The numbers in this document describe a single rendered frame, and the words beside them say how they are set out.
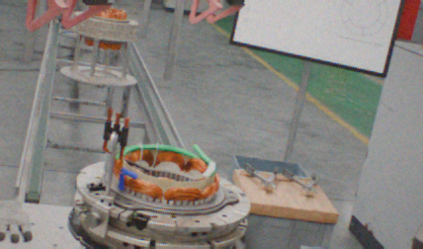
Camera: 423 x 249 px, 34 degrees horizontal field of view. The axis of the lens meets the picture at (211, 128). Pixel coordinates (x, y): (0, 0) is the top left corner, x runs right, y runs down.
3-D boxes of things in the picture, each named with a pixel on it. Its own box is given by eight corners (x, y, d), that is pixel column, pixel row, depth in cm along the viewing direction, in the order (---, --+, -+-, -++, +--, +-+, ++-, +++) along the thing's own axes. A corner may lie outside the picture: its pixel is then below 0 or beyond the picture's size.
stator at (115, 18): (84, 40, 354) (90, 1, 349) (126, 46, 355) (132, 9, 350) (77, 45, 333) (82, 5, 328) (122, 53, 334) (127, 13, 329)
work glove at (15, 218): (-9, 201, 182) (-8, 193, 182) (37, 206, 185) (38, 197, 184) (-20, 241, 160) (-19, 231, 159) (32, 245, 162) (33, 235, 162)
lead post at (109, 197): (102, 203, 114) (112, 136, 111) (105, 198, 116) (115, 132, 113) (113, 205, 114) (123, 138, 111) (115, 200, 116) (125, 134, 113)
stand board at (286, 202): (232, 178, 155) (234, 168, 154) (312, 189, 158) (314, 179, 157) (246, 212, 136) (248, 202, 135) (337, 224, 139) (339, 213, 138)
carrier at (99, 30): (67, 63, 366) (75, 7, 358) (139, 76, 368) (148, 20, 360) (52, 77, 328) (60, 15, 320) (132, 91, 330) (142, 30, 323)
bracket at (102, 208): (96, 227, 116) (101, 199, 114) (112, 235, 114) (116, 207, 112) (88, 229, 114) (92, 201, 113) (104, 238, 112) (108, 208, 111)
